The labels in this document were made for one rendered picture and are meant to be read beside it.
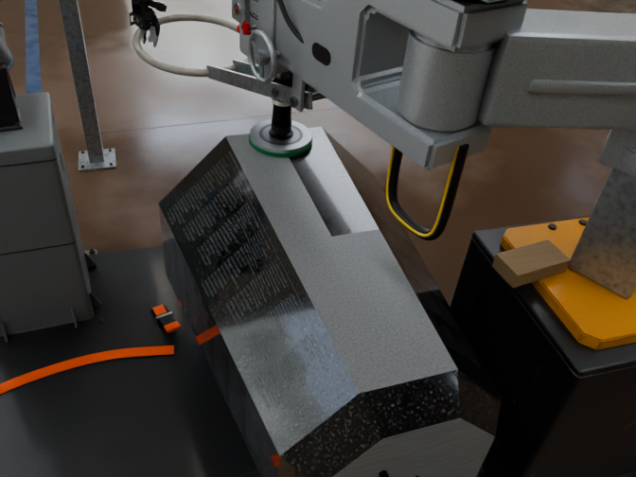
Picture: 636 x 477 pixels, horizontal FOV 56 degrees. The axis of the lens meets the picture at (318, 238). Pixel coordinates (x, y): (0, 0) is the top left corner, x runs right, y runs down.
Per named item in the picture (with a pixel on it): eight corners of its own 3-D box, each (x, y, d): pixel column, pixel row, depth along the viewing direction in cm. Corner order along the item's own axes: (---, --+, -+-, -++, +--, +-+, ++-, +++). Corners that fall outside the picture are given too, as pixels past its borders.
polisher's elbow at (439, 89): (462, 95, 150) (482, 16, 138) (486, 134, 136) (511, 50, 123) (388, 93, 148) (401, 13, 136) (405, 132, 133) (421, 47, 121)
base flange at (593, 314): (618, 220, 209) (623, 209, 206) (727, 324, 174) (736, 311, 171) (494, 238, 196) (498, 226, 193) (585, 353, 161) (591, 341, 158)
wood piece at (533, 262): (543, 251, 186) (548, 239, 183) (565, 272, 179) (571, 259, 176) (491, 266, 179) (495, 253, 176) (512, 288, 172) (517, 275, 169)
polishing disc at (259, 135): (245, 123, 213) (245, 120, 212) (303, 120, 218) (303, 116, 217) (256, 155, 197) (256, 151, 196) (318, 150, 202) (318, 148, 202)
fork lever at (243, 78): (352, 99, 183) (351, 82, 181) (299, 113, 174) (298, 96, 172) (244, 70, 235) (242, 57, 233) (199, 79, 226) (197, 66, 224)
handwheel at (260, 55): (299, 87, 174) (303, 36, 165) (270, 94, 170) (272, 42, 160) (273, 66, 184) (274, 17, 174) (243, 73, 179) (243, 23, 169)
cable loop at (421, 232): (442, 251, 158) (471, 146, 138) (432, 256, 156) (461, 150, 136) (386, 204, 172) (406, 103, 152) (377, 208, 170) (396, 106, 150)
